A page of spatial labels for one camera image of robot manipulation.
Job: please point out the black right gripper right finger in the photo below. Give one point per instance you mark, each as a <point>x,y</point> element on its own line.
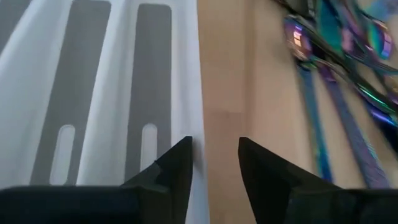
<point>264,180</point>

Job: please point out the iridescent teal spoon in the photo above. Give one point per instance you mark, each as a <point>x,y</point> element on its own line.
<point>379,40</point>

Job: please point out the white plastic cutlery tray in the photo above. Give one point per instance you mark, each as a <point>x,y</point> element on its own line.
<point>93,93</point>

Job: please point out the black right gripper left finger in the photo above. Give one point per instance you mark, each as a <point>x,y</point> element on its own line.
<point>174,180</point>

